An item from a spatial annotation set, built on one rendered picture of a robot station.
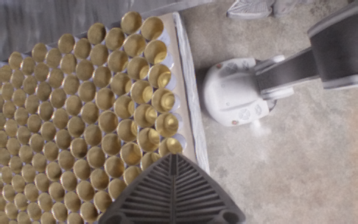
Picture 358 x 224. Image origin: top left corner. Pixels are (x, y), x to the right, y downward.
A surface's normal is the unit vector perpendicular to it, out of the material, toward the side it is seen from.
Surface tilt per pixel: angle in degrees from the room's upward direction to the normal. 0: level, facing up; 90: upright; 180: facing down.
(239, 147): 0
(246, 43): 0
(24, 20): 0
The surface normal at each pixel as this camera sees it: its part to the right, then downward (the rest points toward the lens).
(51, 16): -0.18, 0.04
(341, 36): -0.86, 0.23
